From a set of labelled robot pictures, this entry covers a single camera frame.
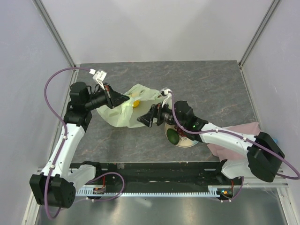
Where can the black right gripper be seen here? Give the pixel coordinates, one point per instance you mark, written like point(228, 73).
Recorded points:
point(156, 112)

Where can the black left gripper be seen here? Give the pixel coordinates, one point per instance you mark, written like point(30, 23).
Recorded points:
point(113, 98)

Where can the orange fruit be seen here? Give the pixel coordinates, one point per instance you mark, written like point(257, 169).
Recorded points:
point(136, 103)

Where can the green avocado print plastic bag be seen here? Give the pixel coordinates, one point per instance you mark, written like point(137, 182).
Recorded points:
point(125, 115)

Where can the green avocado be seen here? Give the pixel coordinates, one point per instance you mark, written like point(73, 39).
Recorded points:
point(173, 136)

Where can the red grape bunch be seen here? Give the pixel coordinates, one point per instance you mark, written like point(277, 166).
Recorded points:
point(180, 131)

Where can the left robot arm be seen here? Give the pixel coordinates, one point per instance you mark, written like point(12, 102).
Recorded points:
point(56, 186)

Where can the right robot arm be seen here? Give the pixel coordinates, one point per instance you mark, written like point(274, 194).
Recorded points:
point(260, 155)

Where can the cream ceramic plate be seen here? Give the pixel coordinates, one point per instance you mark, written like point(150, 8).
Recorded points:
point(184, 141)

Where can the pink cloth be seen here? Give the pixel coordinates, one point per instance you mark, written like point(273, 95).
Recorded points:
point(224, 153)

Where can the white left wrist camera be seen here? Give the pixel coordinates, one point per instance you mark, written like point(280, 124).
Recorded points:
point(98, 77)

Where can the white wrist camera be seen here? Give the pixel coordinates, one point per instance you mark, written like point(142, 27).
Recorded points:
point(98, 77)
point(167, 95)

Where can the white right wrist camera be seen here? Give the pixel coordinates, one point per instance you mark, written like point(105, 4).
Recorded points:
point(167, 95)

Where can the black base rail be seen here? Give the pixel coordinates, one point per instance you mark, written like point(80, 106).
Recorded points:
point(199, 173)

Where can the white slotted cable duct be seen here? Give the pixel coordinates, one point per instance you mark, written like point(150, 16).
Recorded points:
point(93, 192)

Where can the aluminium frame post left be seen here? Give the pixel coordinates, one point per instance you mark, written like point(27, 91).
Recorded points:
point(53, 30)

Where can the aluminium frame post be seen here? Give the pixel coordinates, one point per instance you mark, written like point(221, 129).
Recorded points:
point(53, 30)
point(259, 31)

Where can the aluminium frame post right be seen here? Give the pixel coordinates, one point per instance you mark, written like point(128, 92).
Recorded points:
point(259, 31)

